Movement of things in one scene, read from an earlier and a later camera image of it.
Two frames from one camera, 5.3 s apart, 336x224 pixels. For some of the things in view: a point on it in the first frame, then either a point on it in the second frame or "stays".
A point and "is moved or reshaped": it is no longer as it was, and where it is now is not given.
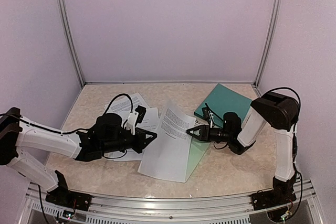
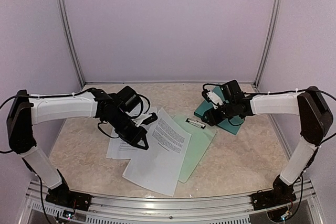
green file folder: (221, 100) is moved or reshaped
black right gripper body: (225, 136) to (229, 113)
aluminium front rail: (227, 209) stays
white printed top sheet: (167, 152) is moved or reshaped
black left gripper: (142, 141) to (141, 132)
